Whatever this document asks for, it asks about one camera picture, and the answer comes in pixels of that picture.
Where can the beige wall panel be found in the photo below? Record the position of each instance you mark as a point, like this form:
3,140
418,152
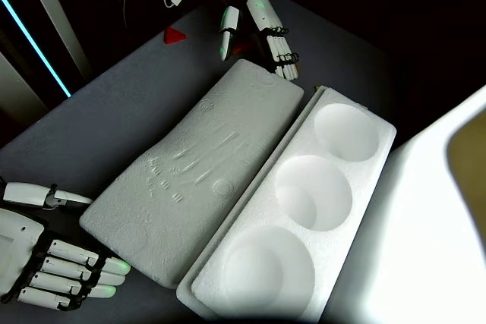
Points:
15,89

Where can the white styrofoam tray with wells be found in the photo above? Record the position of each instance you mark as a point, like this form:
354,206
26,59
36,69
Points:
266,271

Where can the grey table cloth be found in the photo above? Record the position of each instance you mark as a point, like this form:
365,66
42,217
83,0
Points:
133,111

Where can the white styrofoam lid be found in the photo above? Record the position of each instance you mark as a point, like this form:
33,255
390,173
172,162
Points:
197,172

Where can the white frame post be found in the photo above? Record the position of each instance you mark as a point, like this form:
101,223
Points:
57,9

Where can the toy bread pastry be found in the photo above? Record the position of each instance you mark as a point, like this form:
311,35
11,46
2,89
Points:
174,35

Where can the cyan light strip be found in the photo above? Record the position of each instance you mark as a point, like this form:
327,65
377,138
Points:
34,43

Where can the large white casing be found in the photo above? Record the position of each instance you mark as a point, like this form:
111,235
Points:
417,244

